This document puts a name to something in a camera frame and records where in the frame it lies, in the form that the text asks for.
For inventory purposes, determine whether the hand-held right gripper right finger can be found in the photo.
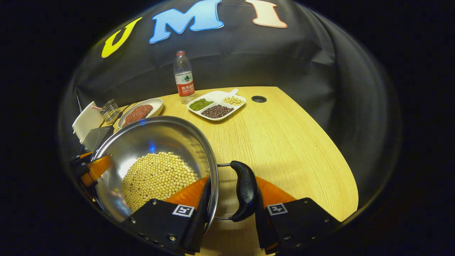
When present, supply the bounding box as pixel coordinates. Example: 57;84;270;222
254;176;342;255

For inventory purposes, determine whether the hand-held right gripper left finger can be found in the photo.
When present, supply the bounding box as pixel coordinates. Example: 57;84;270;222
121;176;213;255

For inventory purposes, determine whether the black induction cooktop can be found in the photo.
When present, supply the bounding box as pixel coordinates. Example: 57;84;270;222
81;125;115;154

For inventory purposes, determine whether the stainless steel pot black handle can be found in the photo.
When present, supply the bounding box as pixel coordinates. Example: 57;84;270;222
91;116;258;223

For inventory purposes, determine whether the pile of yellow soybeans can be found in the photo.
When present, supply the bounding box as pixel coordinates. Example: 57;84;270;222
122;152;199;213

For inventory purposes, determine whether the white toaster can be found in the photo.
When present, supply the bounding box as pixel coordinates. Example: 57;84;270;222
72;101;105;143

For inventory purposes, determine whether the red raw steak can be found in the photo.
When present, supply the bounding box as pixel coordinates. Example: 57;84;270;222
133;105;154;120
123;108;141;127

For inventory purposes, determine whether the round white plate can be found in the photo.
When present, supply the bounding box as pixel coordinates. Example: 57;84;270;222
117;98;164;129

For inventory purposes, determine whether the clear plastic water bottle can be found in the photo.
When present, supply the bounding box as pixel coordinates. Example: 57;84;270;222
173;50;196;104

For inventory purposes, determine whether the heap of green mung beans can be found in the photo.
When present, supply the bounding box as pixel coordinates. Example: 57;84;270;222
189;98;214;111

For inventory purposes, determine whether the heap of dark red beans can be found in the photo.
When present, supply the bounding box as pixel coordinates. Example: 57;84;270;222
202;105;234;119

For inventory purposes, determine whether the white divided dish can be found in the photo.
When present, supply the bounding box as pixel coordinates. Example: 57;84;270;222
187;89;246;122

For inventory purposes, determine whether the black backdrop cloth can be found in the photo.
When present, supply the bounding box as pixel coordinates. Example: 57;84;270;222
60;0;402;214

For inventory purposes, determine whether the wire rack basket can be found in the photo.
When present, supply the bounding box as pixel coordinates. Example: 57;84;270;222
100;99;121;123

